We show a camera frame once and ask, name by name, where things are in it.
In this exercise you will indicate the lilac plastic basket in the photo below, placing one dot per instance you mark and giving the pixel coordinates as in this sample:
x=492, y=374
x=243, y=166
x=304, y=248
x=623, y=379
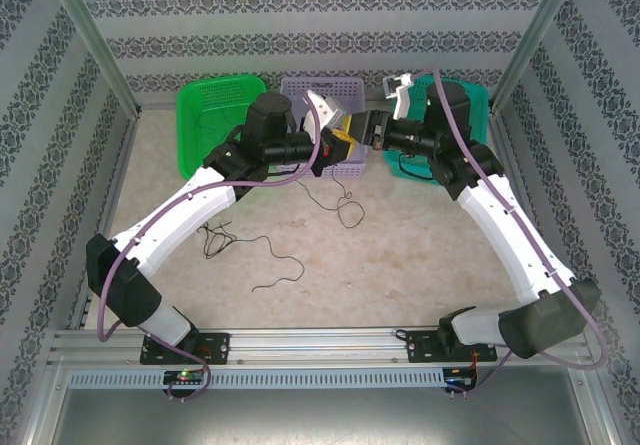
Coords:
x=292, y=87

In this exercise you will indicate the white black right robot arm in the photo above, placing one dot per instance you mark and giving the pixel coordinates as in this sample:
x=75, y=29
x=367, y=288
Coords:
x=505, y=235

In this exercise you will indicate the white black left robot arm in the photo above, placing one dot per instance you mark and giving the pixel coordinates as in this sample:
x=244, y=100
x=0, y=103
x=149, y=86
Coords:
x=180, y=215

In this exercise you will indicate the teal plastic basket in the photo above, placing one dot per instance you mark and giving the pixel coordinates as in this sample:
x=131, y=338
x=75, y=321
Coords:
x=481, y=115

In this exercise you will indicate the green plastic basket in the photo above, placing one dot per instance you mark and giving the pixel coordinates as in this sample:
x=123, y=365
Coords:
x=210, y=100

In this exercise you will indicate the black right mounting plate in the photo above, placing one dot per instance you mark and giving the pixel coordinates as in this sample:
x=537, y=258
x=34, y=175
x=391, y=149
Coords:
x=420, y=347

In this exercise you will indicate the black mounting plate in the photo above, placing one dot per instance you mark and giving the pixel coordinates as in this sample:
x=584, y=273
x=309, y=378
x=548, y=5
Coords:
x=215, y=347
x=420, y=347

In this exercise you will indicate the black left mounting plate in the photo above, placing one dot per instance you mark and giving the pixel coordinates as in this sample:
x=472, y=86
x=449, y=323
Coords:
x=215, y=347

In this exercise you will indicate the right circuit board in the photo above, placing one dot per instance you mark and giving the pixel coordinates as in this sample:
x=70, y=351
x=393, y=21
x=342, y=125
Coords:
x=460, y=379

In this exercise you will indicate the circuit board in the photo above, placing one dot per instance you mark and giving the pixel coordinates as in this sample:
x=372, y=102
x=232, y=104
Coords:
x=185, y=376
x=460, y=379

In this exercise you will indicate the grey metal shelf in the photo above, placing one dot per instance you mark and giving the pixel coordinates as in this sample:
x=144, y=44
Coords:
x=320, y=420

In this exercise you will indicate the left circuit board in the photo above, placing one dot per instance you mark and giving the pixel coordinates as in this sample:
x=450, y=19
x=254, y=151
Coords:
x=185, y=376

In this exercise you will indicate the aluminium side rail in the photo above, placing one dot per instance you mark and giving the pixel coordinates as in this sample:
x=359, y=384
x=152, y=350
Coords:
x=505, y=155
x=117, y=180

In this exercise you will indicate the aluminium frame post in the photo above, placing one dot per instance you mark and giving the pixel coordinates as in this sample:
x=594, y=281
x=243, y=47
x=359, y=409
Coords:
x=90, y=35
x=535, y=35

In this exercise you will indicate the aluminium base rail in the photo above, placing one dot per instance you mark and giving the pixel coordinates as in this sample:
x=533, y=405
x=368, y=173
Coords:
x=320, y=345

